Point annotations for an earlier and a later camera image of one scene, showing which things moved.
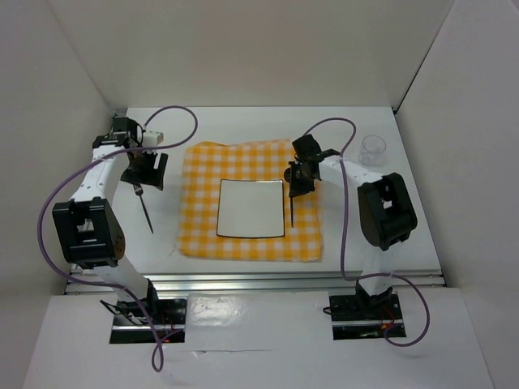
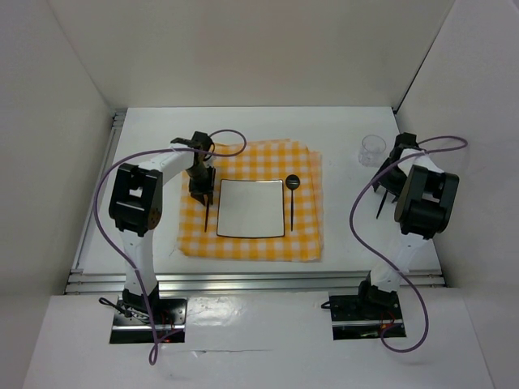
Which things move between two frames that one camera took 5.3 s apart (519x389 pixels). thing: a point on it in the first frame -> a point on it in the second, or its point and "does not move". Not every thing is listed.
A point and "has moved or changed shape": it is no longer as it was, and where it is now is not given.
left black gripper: [152, 176] -> [197, 191]
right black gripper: [296, 188] -> [394, 189]
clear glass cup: [372, 147] does not move
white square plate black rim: [250, 208] does not move
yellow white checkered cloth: [204, 164] does not move
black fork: [139, 190] has moved or changed shape
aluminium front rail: [242, 281] does not move
